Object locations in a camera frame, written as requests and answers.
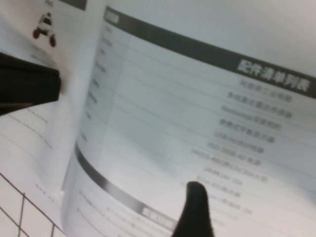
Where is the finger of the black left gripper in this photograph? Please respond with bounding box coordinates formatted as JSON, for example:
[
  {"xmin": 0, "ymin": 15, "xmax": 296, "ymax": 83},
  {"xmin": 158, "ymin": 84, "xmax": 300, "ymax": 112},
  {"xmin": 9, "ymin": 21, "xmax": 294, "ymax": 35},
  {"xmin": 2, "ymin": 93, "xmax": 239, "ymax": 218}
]
[
  {"xmin": 0, "ymin": 51, "xmax": 61, "ymax": 81},
  {"xmin": 0, "ymin": 66, "xmax": 61, "ymax": 116}
]

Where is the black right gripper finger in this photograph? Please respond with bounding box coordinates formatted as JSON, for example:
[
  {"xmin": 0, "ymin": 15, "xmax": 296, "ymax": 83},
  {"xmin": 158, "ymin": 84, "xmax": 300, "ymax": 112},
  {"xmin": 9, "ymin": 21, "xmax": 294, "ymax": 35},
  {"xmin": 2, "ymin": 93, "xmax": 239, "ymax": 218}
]
[{"xmin": 172, "ymin": 181, "xmax": 216, "ymax": 237}]

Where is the white robot manual book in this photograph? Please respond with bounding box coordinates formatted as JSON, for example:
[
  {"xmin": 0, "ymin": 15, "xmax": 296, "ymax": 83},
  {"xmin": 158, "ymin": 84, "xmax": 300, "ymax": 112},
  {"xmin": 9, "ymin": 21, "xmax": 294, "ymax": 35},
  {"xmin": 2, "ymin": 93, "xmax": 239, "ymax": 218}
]
[{"xmin": 0, "ymin": 0, "xmax": 316, "ymax": 237}]

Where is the white black-grid table cloth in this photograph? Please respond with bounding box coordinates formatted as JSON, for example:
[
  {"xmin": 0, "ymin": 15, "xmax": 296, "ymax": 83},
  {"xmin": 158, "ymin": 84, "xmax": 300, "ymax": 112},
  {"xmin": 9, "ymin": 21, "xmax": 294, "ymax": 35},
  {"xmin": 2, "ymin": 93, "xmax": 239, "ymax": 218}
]
[{"xmin": 0, "ymin": 172, "xmax": 67, "ymax": 237}]

